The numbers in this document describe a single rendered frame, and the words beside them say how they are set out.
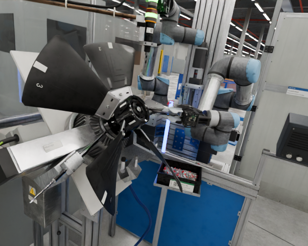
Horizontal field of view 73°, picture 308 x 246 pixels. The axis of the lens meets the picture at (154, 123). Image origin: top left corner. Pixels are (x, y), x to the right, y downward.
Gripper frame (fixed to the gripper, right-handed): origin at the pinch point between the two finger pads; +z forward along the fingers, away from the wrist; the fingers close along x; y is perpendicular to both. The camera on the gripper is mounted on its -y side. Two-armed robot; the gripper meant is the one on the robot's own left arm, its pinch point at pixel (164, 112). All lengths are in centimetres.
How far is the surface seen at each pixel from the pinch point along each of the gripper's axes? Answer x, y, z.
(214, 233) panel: 71, 7, -42
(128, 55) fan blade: -21.6, -9.5, 18.0
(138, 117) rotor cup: -4.0, 18.6, 13.8
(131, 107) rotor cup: -6.7, 15.7, 16.4
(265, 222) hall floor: 123, -42, -134
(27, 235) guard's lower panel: 106, -20, 74
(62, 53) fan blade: -22.7, 19.6, 38.4
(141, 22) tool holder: -34.9, 2.3, 15.1
